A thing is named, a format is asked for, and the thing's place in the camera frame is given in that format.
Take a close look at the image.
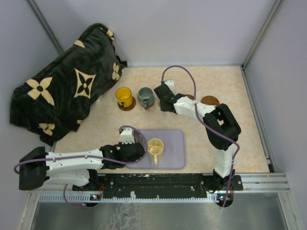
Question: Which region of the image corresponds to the grey ceramic mug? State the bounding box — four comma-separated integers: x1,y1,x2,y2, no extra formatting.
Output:
138,87,154,110

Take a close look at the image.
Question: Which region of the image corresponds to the dark brown coaster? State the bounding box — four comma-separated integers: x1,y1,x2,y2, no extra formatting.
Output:
201,95,220,106
185,94,195,100
117,95,137,112

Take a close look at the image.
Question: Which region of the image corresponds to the cream yellow mug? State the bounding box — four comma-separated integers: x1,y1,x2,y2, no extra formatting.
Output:
147,138,165,166

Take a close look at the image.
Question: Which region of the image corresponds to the yellow glass mug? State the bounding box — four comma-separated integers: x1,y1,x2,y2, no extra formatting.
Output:
116,87,133,108

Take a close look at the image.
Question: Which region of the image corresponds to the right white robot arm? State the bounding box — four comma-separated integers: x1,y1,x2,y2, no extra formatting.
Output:
154,82,241,190

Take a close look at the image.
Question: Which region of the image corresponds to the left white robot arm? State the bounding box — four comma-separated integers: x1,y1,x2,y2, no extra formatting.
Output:
14,126,148,191

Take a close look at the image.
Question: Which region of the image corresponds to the lavender plastic tray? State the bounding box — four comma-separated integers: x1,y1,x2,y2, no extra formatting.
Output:
127,129,186,170

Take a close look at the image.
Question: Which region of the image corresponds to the black floral plush blanket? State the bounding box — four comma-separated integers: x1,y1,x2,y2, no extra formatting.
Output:
10,23,127,145

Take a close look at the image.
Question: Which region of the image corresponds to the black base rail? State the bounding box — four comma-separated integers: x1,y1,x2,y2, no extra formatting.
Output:
72,173,228,199

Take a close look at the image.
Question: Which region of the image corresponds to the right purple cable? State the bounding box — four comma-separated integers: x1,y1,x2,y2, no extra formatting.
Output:
161,65,240,208

